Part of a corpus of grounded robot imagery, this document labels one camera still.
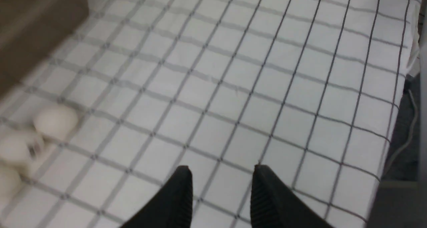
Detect white black-grid tablecloth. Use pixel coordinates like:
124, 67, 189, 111
1, 0, 422, 228

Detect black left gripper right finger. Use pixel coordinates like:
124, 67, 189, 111
250, 165, 331, 228

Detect olive green plastic bin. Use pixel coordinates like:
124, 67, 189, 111
0, 0, 89, 97

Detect white ping-pong ball with logo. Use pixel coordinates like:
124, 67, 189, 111
0, 129, 45, 167

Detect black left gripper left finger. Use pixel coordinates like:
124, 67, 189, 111
122, 165, 193, 228

